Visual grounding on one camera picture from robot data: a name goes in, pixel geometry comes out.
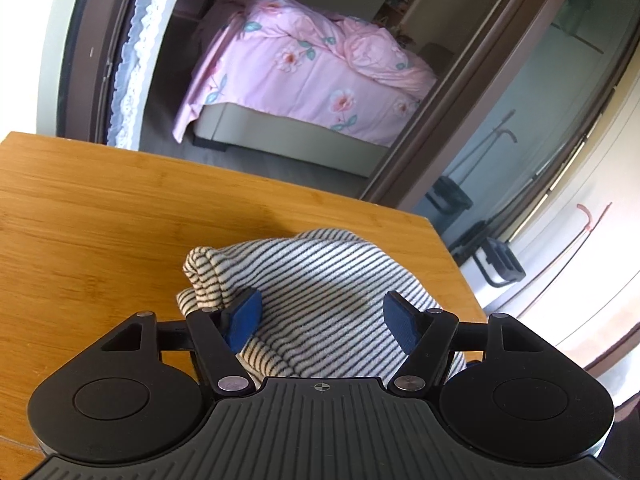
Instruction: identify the glass sliding door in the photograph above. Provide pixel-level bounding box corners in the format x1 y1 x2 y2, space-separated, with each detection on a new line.
360 0 640 261

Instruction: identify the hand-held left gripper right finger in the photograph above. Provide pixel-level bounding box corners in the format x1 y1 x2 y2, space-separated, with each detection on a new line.
382 290 544 396

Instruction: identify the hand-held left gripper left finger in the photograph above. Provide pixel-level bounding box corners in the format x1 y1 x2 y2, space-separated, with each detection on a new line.
102 288 264 396

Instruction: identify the grey bed base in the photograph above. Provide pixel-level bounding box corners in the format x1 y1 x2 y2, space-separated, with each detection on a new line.
192 102 392 179

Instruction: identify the black white striped garment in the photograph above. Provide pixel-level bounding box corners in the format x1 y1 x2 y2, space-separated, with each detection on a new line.
174 228 469 392

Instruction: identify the pink hooked pole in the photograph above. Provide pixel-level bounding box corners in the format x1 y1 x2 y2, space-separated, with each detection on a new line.
574 201 614 235

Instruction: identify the white lace curtain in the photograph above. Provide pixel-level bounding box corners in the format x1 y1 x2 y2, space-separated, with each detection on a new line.
106 0 190 150

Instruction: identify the pink floral blanket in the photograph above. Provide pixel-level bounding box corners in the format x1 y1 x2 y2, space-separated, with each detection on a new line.
172 0 439 149

